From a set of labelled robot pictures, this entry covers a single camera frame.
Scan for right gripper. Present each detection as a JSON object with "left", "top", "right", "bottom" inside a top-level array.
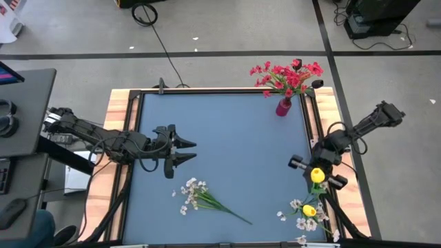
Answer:
[{"left": 288, "top": 147, "right": 349, "bottom": 191}]

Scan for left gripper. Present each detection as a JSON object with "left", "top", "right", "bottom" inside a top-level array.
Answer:
[{"left": 151, "top": 124, "right": 198, "bottom": 179}]

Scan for yellow tulip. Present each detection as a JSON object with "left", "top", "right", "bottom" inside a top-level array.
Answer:
[
  {"left": 308, "top": 167, "right": 327, "bottom": 204},
  {"left": 302, "top": 204, "right": 318, "bottom": 218}
]

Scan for white flower bunch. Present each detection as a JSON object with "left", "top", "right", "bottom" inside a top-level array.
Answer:
[
  {"left": 276, "top": 180, "right": 341, "bottom": 246},
  {"left": 171, "top": 177, "right": 253, "bottom": 225}
]

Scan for red glass vase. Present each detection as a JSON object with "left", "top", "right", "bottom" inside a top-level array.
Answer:
[{"left": 275, "top": 97, "right": 293, "bottom": 117}]

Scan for black support strut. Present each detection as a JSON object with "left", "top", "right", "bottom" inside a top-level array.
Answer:
[
  {"left": 84, "top": 165, "right": 134, "bottom": 244},
  {"left": 322, "top": 191, "right": 368, "bottom": 240}
]

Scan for wooden table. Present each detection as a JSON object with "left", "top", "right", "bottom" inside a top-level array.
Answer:
[{"left": 79, "top": 86, "right": 373, "bottom": 242}]

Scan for white box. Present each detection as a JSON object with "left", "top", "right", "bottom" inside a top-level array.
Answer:
[{"left": 63, "top": 150, "right": 98, "bottom": 196}]

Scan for black bar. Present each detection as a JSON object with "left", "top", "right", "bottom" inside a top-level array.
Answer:
[{"left": 36, "top": 135, "right": 96, "bottom": 176}]

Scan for black power brick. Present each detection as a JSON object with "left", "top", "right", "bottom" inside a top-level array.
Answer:
[{"left": 50, "top": 134, "right": 74, "bottom": 145}]

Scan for person's shoe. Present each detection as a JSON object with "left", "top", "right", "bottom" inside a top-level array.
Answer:
[{"left": 53, "top": 226, "right": 80, "bottom": 247}]

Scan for person's leg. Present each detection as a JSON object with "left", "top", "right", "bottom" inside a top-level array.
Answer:
[{"left": 0, "top": 209, "right": 57, "bottom": 248}]

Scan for grey desk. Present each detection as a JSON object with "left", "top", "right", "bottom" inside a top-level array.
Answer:
[{"left": 0, "top": 68, "right": 58, "bottom": 242}]

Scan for black equipment cart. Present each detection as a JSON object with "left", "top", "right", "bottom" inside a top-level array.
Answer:
[{"left": 343, "top": 0, "right": 422, "bottom": 40}]

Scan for black headphones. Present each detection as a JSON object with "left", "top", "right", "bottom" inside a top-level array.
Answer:
[{"left": 0, "top": 99, "right": 19, "bottom": 138}]

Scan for black keyboard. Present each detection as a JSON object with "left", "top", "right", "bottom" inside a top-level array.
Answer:
[{"left": 0, "top": 157, "right": 12, "bottom": 196}]

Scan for black computer mouse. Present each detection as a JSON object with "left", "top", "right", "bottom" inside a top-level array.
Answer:
[{"left": 0, "top": 198, "right": 28, "bottom": 231}]

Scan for computer monitor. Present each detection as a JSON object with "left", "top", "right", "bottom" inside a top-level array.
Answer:
[{"left": 0, "top": 61, "right": 25, "bottom": 86}]

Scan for black table frame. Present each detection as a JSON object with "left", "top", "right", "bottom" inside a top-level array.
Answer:
[{"left": 103, "top": 87, "right": 347, "bottom": 246}]

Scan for black floor cable with coil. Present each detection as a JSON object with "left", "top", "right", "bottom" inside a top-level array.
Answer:
[{"left": 130, "top": 2, "right": 190, "bottom": 89}]

